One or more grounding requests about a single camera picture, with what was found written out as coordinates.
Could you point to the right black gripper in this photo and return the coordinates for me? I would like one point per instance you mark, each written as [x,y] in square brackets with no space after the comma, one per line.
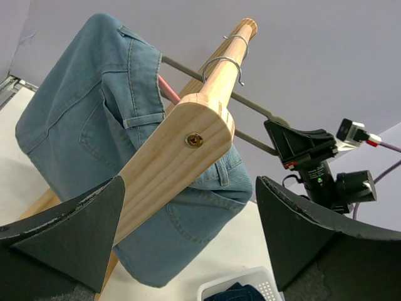
[306,152]

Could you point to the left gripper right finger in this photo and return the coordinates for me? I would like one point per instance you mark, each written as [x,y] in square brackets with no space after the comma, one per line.
[313,249]

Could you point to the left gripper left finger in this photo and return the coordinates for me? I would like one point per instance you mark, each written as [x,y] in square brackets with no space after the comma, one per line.
[64,249]

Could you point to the pink hanger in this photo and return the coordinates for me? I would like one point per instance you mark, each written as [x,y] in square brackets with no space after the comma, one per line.
[168,92]

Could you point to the grey metal hanger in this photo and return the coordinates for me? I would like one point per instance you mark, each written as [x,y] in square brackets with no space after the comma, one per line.
[216,89]

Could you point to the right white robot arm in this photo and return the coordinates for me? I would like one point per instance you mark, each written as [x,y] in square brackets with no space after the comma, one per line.
[350,188]

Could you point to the white plastic basket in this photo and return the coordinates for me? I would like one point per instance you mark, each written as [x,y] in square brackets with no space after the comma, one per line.
[258,277]

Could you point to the wooden clothes rack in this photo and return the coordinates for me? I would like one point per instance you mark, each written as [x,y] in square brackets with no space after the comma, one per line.
[193,136]

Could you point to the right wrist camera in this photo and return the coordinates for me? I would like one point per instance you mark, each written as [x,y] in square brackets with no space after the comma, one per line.
[351,135]

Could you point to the aluminium rail frame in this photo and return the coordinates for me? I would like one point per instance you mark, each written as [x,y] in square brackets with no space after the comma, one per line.
[9,87]

